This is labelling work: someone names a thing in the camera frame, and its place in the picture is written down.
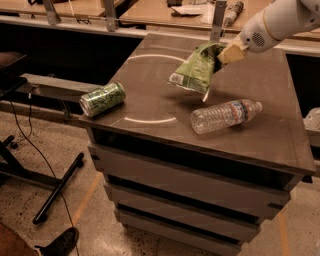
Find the grey metal post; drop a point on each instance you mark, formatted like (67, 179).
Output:
(110, 15)
(218, 18)
(52, 16)

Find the white papers on desk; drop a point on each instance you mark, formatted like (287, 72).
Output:
(192, 10)

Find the green soda can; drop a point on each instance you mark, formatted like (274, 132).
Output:
(101, 99)

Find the grey metal post far left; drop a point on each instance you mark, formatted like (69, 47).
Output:
(52, 16)

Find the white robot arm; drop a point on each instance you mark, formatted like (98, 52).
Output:
(270, 26)

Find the green jalapeno chip bag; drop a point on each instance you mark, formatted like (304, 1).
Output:
(195, 73)

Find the grey drawer cabinet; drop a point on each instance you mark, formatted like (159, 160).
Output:
(210, 191)

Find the black shoe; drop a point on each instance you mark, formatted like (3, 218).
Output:
(62, 245)

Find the rolled grey item on desk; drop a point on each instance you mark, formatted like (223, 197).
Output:
(233, 12)

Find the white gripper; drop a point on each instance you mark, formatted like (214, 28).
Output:
(256, 36)

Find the clear plastic water bottle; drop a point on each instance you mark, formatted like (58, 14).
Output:
(224, 115)

